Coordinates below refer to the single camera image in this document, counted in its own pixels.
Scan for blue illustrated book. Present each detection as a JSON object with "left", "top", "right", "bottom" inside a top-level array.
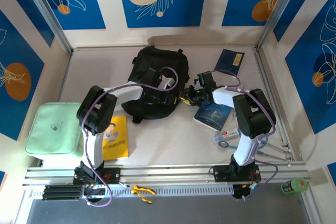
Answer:
[{"left": 193, "top": 100, "right": 233, "bottom": 132}]

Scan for black backpack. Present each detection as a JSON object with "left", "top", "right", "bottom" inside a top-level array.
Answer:
[{"left": 121, "top": 46, "right": 191, "bottom": 124}]

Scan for navy book with yellow label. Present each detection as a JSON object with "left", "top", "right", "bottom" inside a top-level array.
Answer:
[{"left": 214, "top": 48, "right": 246, "bottom": 77}]

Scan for clear plastic pencil box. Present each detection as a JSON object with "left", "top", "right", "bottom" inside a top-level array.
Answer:
[{"left": 212, "top": 127, "right": 241, "bottom": 143}]

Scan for yellow paperback book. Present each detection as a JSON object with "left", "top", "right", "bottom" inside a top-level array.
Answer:
[{"left": 101, "top": 115, "right": 130, "bottom": 161}]

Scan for blue stethoscope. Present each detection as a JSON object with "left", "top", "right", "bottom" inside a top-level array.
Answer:
[{"left": 218, "top": 132, "right": 270, "bottom": 156}]

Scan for thin silver metal rod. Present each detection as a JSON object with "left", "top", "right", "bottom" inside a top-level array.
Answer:
[
  {"left": 258, "top": 152, "right": 288, "bottom": 161},
  {"left": 264, "top": 142, "right": 289, "bottom": 154}
]

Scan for yellow clips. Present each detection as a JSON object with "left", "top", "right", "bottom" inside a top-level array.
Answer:
[{"left": 131, "top": 185, "right": 156, "bottom": 204}]

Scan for mint green zip pouch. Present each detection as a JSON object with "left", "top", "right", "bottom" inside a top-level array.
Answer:
[{"left": 25, "top": 102, "right": 85, "bottom": 161}]

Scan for green bottle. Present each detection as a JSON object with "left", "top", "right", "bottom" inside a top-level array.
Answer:
[{"left": 281, "top": 178, "right": 308, "bottom": 196}]

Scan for black ribbed block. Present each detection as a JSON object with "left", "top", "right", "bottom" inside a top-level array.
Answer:
[{"left": 41, "top": 185, "right": 82, "bottom": 200}]

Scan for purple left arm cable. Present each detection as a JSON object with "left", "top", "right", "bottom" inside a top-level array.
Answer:
[{"left": 80, "top": 66, "right": 180, "bottom": 208}]

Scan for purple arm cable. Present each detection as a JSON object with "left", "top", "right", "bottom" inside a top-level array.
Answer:
[
  {"left": 80, "top": 66, "right": 180, "bottom": 208},
  {"left": 214, "top": 69, "right": 279, "bottom": 201}
]

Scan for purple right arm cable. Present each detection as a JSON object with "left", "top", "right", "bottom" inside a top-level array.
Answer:
[{"left": 214, "top": 69, "right": 279, "bottom": 201}]

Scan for aluminium front rail frame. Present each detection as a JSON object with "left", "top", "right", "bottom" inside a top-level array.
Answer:
[{"left": 22, "top": 161, "right": 312, "bottom": 187}]

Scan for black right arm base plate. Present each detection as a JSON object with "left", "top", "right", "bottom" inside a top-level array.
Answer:
[{"left": 213, "top": 165, "right": 262, "bottom": 183}]

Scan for grey slotted cable duct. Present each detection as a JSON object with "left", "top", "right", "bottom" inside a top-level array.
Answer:
[{"left": 28, "top": 184, "right": 234, "bottom": 198}]

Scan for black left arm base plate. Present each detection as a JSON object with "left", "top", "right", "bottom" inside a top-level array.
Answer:
[{"left": 73, "top": 166, "right": 121, "bottom": 185}]

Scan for aluminium corner post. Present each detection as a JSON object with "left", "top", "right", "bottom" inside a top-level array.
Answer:
[
  {"left": 19, "top": 0, "right": 74, "bottom": 54},
  {"left": 257, "top": 0, "right": 302, "bottom": 50}
]

